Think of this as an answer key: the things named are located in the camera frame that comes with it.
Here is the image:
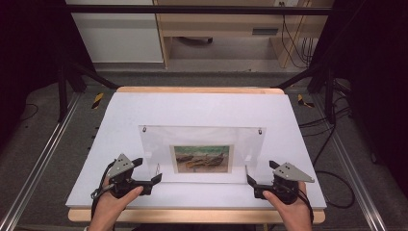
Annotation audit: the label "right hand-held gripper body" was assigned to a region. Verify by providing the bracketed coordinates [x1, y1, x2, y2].
[272, 162, 316, 206]

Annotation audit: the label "clear acrylic photo frame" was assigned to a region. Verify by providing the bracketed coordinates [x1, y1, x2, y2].
[138, 124, 267, 185]

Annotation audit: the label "person's right hand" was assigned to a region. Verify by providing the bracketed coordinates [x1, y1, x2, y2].
[263, 181, 315, 231]

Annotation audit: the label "thin black floor cable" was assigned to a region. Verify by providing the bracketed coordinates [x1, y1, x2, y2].
[18, 102, 39, 122]

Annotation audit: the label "thick black floor cable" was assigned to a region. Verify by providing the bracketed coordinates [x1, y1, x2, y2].
[298, 80, 357, 210]

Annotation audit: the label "person's left hand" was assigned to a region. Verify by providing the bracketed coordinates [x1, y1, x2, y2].
[88, 177, 144, 231]

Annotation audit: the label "yellow clamp left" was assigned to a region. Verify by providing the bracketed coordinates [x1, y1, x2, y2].
[91, 92, 105, 110]

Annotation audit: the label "white cabinet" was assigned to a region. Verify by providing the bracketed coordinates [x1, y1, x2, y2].
[64, 0, 165, 64]

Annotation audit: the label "yellow clamp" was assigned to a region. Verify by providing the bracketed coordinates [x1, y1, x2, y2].
[296, 93, 316, 109]
[91, 92, 105, 110]

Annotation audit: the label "black curtain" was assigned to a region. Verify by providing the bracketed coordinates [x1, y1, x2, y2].
[0, 0, 94, 143]
[310, 0, 408, 195]

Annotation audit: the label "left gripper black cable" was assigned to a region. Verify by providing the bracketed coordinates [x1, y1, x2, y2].
[89, 159, 117, 219]

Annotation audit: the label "wooden table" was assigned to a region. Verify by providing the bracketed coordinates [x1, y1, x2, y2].
[67, 86, 327, 225]

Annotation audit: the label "black hanging desk cables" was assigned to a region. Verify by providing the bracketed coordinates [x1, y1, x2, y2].
[279, 1, 318, 69]

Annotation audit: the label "aluminium floor rail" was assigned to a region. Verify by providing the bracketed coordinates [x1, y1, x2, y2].
[311, 94, 388, 231]
[0, 91, 83, 231]

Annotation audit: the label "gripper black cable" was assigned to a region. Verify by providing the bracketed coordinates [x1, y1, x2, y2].
[89, 159, 117, 219]
[296, 188, 316, 224]

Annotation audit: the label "yellow clamp right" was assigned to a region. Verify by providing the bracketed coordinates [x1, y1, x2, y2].
[296, 93, 316, 109]

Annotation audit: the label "black metal stand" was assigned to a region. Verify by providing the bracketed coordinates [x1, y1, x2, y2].
[274, 62, 339, 125]
[57, 60, 120, 123]

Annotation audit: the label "white table board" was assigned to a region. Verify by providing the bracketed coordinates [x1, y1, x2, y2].
[64, 92, 328, 211]

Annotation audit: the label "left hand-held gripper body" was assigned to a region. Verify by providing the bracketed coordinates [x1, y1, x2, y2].
[107, 153, 142, 199]

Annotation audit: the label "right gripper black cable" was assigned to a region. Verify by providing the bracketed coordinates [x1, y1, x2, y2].
[296, 188, 316, 224]

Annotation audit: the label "light wooden desk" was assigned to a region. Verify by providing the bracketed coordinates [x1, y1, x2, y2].
[153, 0, 335, 69]

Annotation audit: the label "black horizontal frame bar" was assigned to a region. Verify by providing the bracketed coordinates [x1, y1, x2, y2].
[64, 4, 333, 16]

